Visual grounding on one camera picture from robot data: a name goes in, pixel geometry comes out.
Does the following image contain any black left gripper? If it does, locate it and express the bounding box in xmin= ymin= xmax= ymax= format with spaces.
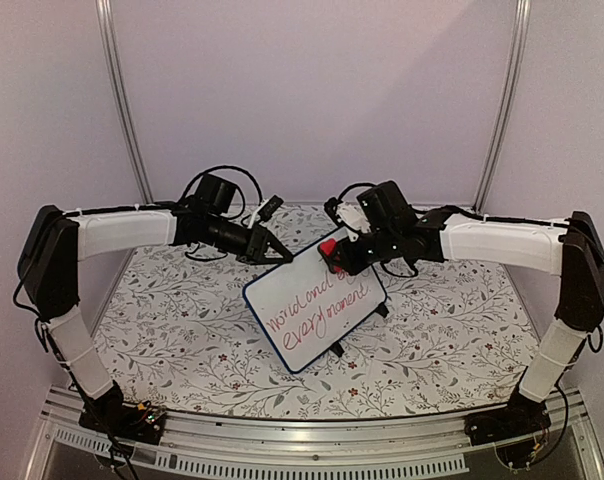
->
xmin=206 ymin=215 xmax=295 ymax=267

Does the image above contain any aluminium post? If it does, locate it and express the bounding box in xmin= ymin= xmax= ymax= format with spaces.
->
xmin=95 ymin=0 xmax=153 ymax=203
xmin=472 ymin=0 xmax=531 ymax=212

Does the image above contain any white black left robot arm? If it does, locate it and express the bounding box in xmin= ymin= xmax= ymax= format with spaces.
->
xmin=13 ymin=168 xmax=293 ymax=434

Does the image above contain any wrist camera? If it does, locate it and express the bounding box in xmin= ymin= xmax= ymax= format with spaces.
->
xmin=324 ymin=179 xmax=416 ymax=236
xmin=241 ymin=195 xmax=284 ymax=229

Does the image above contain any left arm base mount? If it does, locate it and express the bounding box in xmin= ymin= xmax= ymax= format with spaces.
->
xmin=77 ymin=381 xmax=166 ymax=445

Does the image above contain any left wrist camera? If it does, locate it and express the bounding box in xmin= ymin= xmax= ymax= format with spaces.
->
xmin=241 ymin=195 xmax=284 ymax=229

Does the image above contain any left rear aluminium post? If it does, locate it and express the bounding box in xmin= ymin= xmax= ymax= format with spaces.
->
xmin=95 ymin=0 xmax=153 ymax=203

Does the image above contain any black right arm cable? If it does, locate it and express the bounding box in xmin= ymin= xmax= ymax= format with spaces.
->
xmin=416 ymin=203 xmax=604 ymax=469

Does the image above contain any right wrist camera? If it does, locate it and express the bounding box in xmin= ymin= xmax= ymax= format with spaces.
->
xmin=324 ymin=179 xmax=416 ymax=236

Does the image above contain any small whiteboard blue frame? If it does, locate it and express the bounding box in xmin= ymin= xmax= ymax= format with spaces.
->
xmin=242 ymin=228 xmax=388 ymax=374

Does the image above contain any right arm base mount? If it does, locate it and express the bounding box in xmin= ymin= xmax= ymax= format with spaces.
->
xmin=464 ymin=390 xmax=551 ymax=446

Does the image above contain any wire whiteboard stand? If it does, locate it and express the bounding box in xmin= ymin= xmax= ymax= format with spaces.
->
xmin=329 ymin=302 xmax=391 ymax=359

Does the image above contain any red whiteboard eraser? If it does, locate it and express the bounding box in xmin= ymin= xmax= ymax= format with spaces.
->
xmin=318 ymin=238 xmax=337 ymax=259

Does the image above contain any front aluminium rail frame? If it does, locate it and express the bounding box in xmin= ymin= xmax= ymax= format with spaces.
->
xmin=23 ymin=387 xmax=604 ymax=479

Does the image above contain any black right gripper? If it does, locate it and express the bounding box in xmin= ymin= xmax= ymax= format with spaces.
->
xmin=327 ymin=227 xmax=401 ymax=277

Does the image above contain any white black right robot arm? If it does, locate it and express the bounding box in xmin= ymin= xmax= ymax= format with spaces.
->
xmin=318 ymin=206 xmax=604 ymax=436

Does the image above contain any right rear aluminium post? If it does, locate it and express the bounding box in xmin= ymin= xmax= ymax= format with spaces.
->
xmin=472 ymin=0 xmax=531 ymax=212

